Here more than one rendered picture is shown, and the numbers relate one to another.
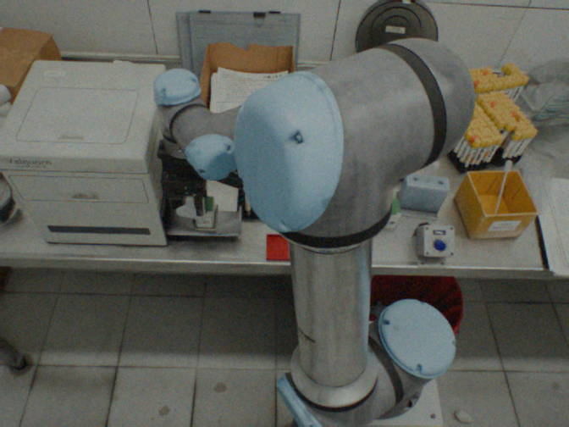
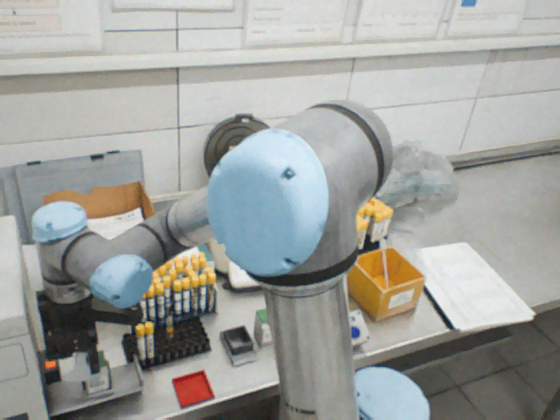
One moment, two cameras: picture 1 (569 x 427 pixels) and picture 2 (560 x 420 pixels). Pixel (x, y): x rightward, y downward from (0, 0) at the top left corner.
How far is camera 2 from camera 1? 0.19 m
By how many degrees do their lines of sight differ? 26
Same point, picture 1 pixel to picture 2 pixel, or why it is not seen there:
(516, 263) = (425, 332)
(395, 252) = not seen: hidden behind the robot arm
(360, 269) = (344, 308)
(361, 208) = (344, 234)
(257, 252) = (167, 402)
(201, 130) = (106, 255)
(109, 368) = not seen: outside the picture
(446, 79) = (371, 119)
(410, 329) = (380, 394)
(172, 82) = (56, 215)
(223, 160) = (138, 280)
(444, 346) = (417, 400)
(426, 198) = not seen: hidden behind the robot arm
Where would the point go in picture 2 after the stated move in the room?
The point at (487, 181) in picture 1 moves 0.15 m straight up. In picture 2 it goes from (369, 263) to (381, 215)
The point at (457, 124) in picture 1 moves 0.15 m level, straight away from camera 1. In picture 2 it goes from (389, 154) to (379, 98)
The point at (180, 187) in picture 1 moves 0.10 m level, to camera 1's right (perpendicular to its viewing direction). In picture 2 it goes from (69, 342) to (131, 331)
